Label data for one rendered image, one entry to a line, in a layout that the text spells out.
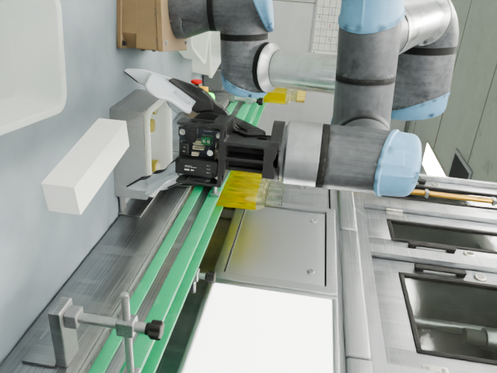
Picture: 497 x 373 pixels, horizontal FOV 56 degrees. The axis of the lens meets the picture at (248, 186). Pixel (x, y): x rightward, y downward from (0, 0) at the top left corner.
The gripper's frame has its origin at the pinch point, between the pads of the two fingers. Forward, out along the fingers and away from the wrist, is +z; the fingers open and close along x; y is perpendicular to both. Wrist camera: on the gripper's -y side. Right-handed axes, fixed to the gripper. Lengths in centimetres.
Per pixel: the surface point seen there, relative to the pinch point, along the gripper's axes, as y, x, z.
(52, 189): -14.1, 15.8, 19.2
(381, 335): -42, 56, -46
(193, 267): -42, 44, 1
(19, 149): -9.0, 7.6, 21.2
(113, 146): -30.3, 12.0, 15.3
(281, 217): -88, 49, -18
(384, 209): -111, 50, -54
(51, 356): -0.5, 38.9, 13.6
